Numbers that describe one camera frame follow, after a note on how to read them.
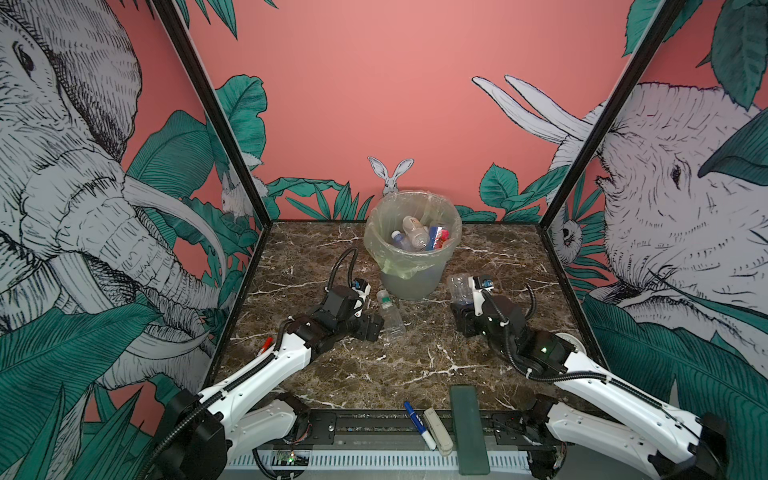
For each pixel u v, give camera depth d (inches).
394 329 33.8
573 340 33.7
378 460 27.6
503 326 20.8
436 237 34.0
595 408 19.1
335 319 24.1
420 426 28.8
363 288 28.9
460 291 28.5
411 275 31.8
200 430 15.2
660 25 27.9
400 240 37.6
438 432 27.9
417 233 36.1
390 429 29.6
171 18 27.6
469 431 29.3
